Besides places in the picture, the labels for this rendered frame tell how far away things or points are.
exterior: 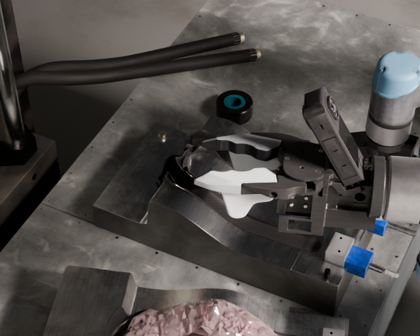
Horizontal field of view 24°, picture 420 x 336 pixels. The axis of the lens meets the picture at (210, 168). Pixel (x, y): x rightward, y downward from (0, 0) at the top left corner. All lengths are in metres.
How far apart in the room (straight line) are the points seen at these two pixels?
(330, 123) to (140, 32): 2.67
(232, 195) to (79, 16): 2.74
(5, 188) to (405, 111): 0.87
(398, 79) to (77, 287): 0.64
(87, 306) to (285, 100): 0.76
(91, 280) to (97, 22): 2.15
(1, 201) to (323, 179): 1.05
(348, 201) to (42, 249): 0.90
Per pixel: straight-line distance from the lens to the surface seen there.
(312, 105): 1.05
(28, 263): 1.88
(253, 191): 1.07
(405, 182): 1.09
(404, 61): 1.58
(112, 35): 3.68
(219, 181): 1.08
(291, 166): 1.09
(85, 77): 2.06
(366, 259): 1.75
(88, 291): 1.69
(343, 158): 1.08
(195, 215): 1.77
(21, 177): 2.06
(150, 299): 1.71
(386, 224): 1.81
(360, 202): 1.12
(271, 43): 2.34
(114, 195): 1.89
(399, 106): 1.58
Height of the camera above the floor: 2.24
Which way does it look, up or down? 46 degrees down
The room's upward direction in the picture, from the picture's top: straight up
